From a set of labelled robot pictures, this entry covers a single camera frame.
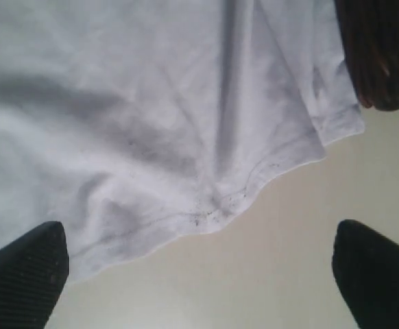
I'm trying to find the white t-shirt red lettering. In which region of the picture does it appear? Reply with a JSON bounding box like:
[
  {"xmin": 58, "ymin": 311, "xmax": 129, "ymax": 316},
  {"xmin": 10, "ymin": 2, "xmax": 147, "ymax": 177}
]
[{"xmin": 0, "ymin": 1, "xmax": 364, "ymax": 280}]

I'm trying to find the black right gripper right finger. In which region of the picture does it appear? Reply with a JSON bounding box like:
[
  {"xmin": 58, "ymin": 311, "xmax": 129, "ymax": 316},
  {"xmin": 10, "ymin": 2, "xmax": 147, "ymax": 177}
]
[{"xmin": 331, "ymin": 219, "xmax": 399, "ymax": 328}]

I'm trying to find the dark brown wicker basket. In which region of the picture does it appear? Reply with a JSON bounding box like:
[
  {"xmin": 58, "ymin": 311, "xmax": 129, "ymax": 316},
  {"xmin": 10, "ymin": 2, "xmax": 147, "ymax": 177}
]
[{"xmin": 335, "ymin": 0, "xmax": 399, "ymax": 112}]

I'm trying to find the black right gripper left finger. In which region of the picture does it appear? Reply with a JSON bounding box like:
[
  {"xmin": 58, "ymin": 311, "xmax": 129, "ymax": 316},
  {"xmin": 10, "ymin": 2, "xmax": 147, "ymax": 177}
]
[{"xmin": 0, "ymin": 221, "xmax": 69, "ymax": 328}]

